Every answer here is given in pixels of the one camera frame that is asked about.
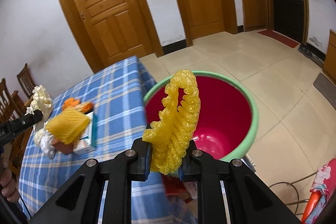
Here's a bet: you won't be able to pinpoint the yellow foam fruit net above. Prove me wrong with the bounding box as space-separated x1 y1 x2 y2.
142 70 201 175

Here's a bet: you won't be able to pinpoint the blue plaid tablecloth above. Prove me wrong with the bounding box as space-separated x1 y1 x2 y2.
18 57 198 223

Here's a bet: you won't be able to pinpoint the orange stick handle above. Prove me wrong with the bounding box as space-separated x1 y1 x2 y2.
301 191 321 223

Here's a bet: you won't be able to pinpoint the person left hand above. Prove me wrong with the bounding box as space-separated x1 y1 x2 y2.
1 159 19 203

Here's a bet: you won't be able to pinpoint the near wooden chair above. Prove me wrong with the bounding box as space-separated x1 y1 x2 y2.
0 78 32 179

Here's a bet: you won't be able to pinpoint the red doormat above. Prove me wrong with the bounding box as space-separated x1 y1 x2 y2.
258 30 299 48

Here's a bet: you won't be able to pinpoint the white teal book box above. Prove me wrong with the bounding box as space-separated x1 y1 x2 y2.
73 111 97 156

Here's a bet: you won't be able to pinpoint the orange brown small box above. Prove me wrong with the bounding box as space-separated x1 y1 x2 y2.
51 139 74 155

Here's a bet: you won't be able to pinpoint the left wooden door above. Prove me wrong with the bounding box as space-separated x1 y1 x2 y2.
59 0 163 73

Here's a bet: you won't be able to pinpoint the cream paper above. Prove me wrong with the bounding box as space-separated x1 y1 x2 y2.
26 85 54 132

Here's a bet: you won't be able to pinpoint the red bin green rim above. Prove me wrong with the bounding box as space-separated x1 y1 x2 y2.
144 71 259 161

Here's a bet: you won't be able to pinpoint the grey floor cable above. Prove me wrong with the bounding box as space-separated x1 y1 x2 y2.
268 170 318 216

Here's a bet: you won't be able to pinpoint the grey floor mat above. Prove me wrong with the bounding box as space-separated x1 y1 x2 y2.
313 73 336 109

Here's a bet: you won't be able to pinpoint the wooden chair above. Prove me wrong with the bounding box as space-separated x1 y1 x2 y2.
17 63 36 99
0 78 32 179

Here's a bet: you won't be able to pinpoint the far wooden chair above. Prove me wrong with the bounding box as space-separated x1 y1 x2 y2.
17 63 36 99

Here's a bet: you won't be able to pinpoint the shoes by door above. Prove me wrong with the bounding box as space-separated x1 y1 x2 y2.
298 45 324 68

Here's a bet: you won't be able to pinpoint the low wooden wall panel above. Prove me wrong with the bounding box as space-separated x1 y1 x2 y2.
242 0 268 32

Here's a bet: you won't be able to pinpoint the wooden cabinet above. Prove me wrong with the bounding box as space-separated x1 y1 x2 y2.
323 30 336 84

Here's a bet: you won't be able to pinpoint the floral pink cloth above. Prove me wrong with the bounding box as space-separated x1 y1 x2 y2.
305 157 335 223

